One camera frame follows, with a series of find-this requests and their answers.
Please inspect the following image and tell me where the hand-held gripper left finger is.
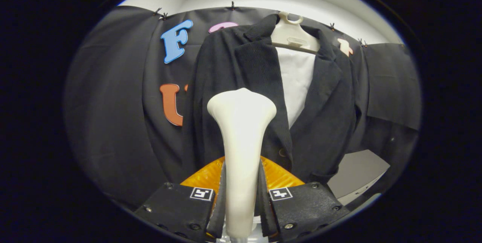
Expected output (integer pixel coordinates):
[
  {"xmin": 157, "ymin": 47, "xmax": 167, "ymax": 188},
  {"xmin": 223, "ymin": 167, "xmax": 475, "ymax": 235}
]
[{"xmin": 135, "ymin": 156, "xmax": 226, "ymax": 243}]

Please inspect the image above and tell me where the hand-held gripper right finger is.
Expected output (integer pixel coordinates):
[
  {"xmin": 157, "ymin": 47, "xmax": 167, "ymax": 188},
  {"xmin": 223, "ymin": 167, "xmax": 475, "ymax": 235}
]
[{"xmin": 259, "ymin": 156, "xmax": 351, "ymax": 243}]

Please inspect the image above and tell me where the white garment steamer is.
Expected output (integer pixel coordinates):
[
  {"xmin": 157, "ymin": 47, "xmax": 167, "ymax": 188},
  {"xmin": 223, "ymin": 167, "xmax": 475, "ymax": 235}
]
[{"xmin": 207, "ymin": 88, "xmax": 277, "ymax": 240}]

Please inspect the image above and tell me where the black blazer jacket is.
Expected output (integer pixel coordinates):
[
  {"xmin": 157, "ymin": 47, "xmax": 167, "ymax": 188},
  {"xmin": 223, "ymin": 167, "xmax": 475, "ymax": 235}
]
[{"xmin": 181, "ymin": 13, "xmax": 362, "ymax": 185}]

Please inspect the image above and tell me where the white shirt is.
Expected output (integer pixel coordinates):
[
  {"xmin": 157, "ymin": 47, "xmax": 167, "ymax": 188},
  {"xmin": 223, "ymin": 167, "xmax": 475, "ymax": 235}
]
[{"xmin": 276, "ymin": 46, "xmax": 317, "ymax": 128}]

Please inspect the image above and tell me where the white clothes hanger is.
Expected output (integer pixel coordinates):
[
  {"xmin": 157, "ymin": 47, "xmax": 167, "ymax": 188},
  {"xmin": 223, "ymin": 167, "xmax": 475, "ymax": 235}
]
[{"xmin": 270, "ymin": 11, "xmax": 320, "ymax": 55}]

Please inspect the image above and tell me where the grey cabinet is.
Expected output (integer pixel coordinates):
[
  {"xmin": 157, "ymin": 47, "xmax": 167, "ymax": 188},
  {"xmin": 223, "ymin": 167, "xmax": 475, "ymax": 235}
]
[{"xmin": 327, "ymin": 150, "xmax": 391, "ymax": 200}]

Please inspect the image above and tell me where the black backdrop cloth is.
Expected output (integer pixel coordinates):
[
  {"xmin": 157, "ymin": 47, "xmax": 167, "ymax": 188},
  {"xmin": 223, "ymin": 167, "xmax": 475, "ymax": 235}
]
[{"xmin": 64, "ymin": 5, "xmax": 421, "ymax": 209}]

